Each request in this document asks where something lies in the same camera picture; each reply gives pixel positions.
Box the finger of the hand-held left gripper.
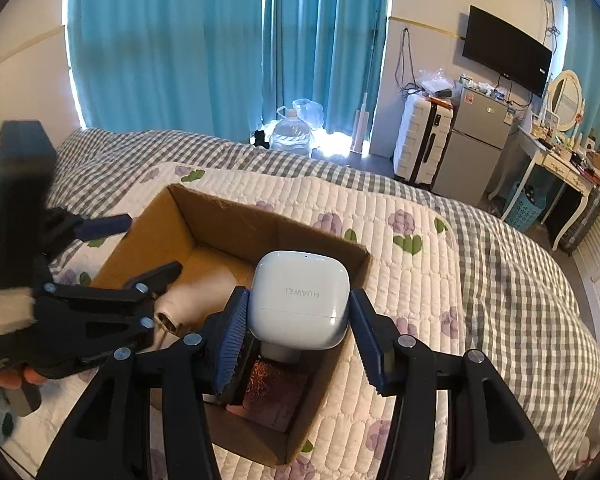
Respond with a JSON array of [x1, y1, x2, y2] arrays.
[[42, 261, 184, 312], [44, 207, 134, 261]]

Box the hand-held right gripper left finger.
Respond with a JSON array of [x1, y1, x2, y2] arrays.
[[35, 285, 254, 480]]

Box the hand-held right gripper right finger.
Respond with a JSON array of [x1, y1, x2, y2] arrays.
[[349, 289, 561, 480]]

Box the cream cylindrical bottle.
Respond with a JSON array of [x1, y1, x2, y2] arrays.
[[155, 264, 233, 333]]

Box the white earbuds case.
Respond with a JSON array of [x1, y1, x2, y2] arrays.
[[247, 251, 352, 351]]

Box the brown cardboard box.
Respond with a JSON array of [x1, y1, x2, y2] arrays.
[[92, 183, 372, 466]]

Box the person's left hand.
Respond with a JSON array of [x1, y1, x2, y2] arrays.
[[0, 365, 47, 391]]

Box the white floral quilted mat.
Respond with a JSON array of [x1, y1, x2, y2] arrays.
[[0, 162, 596, 480]]

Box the grey checked bed sheet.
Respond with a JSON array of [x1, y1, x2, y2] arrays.
[[45, 127, 600, 480]]

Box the wide blue curtain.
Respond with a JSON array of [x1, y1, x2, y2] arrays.
[[65, 0, 281, 135]]

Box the clear water jug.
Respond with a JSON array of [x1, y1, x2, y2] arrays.
[[270, 107, 315, 157]]

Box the blue plastic basket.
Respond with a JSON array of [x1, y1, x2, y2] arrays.
[[504, 182, 548, 233]]

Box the white suitcase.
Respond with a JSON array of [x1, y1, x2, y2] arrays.
[[392, 92, 455, 190]]

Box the white mop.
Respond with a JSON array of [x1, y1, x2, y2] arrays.
[[350, 92, 372, 153]]

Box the grey small fridge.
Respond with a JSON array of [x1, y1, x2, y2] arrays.
[[430, 84, 518, 206]]

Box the clear plastic bag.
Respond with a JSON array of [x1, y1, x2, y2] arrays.
[[292, 98, 325, 128]]

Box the dark suitcase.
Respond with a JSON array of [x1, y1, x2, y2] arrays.
[[550, 185, 600, 256]]

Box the white dressing table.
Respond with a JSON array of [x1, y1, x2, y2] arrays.
[[487, 125, 600, 253]]

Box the pile of clear bags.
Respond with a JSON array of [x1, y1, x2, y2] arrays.
[[415, 67, 461, 102]]

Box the white oval mirror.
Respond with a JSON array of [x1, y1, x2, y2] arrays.
[[544, 70, 585, 133]]

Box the narrow blue curtain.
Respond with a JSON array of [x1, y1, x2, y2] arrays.
[[560, 0, 600, 136]]

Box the black hanging cable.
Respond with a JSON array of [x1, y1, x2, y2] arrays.
[[397, 27, 417, 96]]

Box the black wall television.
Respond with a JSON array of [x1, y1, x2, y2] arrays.
[[461, 5, 553, 98]]

